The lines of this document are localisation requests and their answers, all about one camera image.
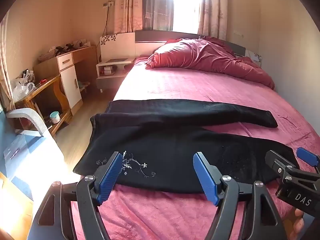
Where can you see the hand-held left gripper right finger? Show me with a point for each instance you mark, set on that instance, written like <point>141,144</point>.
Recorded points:
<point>205,180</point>

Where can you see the beige patterned curtain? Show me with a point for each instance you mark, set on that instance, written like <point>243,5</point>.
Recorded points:
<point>127,7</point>
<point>212,10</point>

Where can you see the wooden side table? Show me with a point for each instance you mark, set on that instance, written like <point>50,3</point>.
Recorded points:
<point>47,90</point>

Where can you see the teal cup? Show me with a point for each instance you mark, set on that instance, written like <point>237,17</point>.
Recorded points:
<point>55,117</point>

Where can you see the black pants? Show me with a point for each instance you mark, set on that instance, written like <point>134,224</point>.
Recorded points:
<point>162,150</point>

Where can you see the white floral headboard panel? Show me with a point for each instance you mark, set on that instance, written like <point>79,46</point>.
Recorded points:
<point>255,57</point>
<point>117,46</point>

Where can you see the bed with pink sheet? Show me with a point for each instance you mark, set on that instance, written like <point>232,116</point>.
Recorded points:
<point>175,85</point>

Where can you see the white nightstand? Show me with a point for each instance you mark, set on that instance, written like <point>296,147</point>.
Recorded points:
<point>112,76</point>

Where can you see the small boxes in nightstand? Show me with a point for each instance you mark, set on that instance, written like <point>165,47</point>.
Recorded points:
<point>108,70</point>

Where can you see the blue printed box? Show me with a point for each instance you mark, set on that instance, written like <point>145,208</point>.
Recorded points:
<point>18,150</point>

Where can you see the black items on desk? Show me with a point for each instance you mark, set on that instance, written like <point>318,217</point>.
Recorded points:
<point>65,48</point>

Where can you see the red duvet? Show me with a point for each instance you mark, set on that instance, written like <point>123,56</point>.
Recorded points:
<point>200,55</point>

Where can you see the person's right hand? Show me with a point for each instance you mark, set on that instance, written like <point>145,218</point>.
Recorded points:
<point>298,226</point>

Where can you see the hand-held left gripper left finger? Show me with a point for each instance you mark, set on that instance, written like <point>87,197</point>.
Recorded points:
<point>111,177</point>

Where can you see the white wall power strip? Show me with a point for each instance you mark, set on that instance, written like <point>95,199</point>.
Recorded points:
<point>108,4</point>

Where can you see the clear plastic bag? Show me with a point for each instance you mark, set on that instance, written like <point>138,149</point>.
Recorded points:
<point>21,87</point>

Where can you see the grey sheer curtain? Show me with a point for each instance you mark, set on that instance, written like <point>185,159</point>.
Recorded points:
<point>157,5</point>

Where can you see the wooden desk with white cabinet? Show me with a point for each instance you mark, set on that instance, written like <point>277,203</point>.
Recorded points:
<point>70,80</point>

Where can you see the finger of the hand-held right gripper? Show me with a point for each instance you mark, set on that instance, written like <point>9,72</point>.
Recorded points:
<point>307,155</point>
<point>273,158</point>

